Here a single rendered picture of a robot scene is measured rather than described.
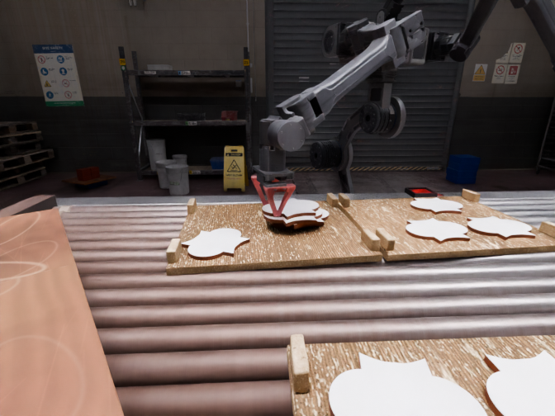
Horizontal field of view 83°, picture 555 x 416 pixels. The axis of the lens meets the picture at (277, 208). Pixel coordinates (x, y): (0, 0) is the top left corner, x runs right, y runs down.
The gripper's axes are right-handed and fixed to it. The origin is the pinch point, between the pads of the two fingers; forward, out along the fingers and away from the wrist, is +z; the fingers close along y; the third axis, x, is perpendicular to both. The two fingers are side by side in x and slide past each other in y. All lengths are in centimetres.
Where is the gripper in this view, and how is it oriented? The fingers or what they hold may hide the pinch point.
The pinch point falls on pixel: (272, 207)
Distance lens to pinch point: 73.4
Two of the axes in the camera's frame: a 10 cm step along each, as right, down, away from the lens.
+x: 9.3, -1.0, 3.5
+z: -0.2, 9.5, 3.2
